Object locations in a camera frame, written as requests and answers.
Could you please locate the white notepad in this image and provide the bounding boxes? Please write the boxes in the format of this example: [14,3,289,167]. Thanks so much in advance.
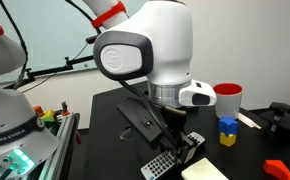
[181,158,228,180]

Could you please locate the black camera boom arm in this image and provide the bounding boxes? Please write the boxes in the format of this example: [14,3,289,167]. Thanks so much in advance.
[3,54,98,90]

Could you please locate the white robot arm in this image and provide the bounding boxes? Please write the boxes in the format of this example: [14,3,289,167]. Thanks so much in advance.
[0,0,192,177]

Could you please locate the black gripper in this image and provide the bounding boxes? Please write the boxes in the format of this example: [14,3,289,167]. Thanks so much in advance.
[117,98,198,164]

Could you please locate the orange curved block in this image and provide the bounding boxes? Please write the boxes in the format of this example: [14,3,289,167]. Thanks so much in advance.
[263,160,290,180]

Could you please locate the black remote control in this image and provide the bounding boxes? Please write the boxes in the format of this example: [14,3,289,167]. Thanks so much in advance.
[140,131,207,180]

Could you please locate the black clamp mount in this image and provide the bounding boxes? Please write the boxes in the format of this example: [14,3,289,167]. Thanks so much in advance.
[260,102,290,136]

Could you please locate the white flat stick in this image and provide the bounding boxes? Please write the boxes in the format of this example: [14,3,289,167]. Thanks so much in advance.
[238,113,261,130]

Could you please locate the white mug red interior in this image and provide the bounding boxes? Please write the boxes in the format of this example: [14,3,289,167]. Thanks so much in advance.
[213,83,243,119]

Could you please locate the blue block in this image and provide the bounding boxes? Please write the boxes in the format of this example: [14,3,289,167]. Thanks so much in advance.
[218,116,238,136]

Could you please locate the clear safety glasses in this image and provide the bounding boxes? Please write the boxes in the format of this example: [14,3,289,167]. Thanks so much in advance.
[120,127,136,141]

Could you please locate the yellow block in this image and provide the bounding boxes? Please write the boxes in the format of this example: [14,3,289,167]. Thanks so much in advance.
[219,133,236,147]

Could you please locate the aluminium extrusion frame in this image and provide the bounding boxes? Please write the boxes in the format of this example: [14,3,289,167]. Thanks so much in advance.
[34,102,81,180]

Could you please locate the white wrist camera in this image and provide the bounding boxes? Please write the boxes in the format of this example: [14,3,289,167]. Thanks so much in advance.
[179,79,217,107]

